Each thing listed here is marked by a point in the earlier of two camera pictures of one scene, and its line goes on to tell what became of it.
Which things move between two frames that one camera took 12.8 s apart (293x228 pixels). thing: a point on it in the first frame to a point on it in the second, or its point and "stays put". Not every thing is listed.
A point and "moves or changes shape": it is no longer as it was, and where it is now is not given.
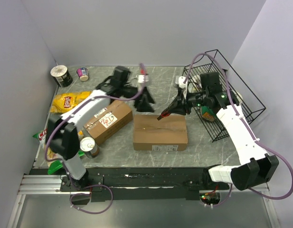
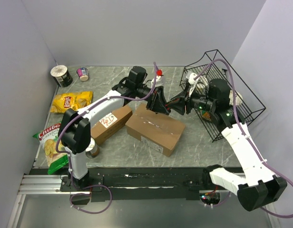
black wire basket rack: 212,85 stays put
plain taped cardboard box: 169,134 moves or changes shape
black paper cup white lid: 61,76 stays put
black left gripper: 143,105 to 157,102
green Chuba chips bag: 53,166 stays put
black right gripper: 181,105 stays put
